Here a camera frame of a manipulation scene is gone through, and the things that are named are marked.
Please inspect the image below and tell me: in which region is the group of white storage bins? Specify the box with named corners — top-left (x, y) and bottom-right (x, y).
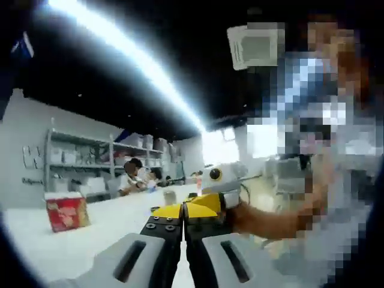
top-left (50, 133), bottom-right (181, 193)

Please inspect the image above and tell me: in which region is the long ceiling light strip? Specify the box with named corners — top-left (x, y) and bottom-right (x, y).
top-left (47, 0), bottom-right (211, 130)

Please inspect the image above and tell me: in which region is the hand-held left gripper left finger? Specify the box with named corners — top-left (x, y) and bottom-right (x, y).
top-left (49, 203), bottom-right (184, 288)

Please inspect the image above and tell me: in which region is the red coffee box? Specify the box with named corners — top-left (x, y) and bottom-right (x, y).
top-left (44, 191), bottom-right (92, 233)

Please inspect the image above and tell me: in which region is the person's right hand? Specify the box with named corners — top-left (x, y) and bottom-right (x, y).
top-left (224, 200), bottom-right (262, 238)

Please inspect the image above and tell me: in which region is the clear plastic cup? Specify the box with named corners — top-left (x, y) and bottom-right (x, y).
top-left (163, 190), bottom-right (178, 206)

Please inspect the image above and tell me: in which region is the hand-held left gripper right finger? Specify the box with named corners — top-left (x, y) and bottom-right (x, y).
top-left (183, 202), bottom-right (272, 288)

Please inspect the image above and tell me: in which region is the grey metal shelving unit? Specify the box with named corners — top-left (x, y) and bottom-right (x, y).
top-left (44, 128), bottom-right (187, 199)

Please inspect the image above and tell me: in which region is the white ceiling air vent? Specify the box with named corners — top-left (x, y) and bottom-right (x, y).
top-left (227, 25), bottom-right (250, 71)

